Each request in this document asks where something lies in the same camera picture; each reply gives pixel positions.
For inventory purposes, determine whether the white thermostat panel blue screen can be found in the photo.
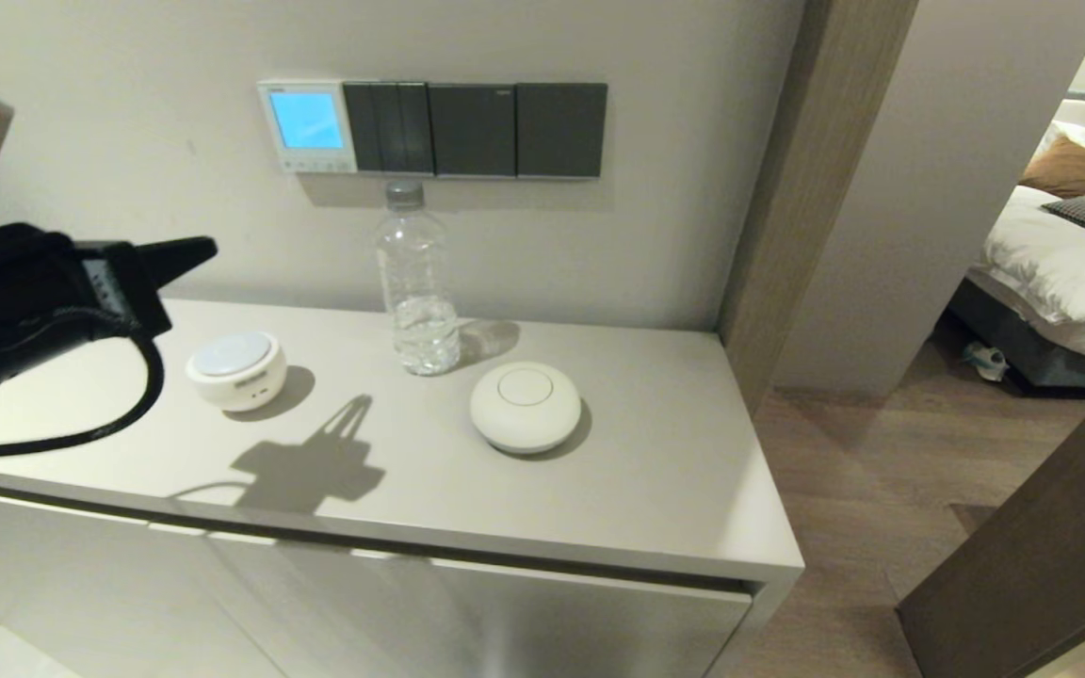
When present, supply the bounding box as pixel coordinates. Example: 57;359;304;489
257;80;359;175

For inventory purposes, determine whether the white round device grey lid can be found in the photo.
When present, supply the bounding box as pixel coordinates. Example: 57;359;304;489
186;331;287;412

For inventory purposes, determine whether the clear plastic water bottle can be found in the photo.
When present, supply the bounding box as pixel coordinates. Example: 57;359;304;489
376;181;461;377

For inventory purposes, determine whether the white round dome device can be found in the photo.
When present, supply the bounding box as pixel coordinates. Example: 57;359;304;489
469;362;582;457

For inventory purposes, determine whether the grey cabinet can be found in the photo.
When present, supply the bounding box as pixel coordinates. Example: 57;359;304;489
0;297;805;678

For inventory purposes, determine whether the bed with white duvet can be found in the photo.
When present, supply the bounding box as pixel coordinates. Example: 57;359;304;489
946;184;1085;389

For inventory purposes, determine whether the brown pillow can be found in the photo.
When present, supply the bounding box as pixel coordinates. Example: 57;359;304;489
1019;138;1085;201

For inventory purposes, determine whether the white pillow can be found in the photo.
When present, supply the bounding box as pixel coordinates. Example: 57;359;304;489
1032;121;1085;166

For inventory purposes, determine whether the brown wooden door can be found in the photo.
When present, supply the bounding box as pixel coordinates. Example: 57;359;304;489
897;358;1085;678

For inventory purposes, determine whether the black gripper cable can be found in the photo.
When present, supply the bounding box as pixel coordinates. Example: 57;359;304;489
0;334;167;465

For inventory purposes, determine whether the dark triple rocker wall switch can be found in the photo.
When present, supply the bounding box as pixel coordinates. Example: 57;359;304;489
343;82;435;176

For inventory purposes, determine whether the dark single rocker wall switch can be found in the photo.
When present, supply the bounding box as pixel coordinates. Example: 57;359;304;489
428;83;517;179
515;83;608;180

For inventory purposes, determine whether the wooden door frame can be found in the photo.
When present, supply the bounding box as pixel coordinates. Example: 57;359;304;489
714;0;916;415

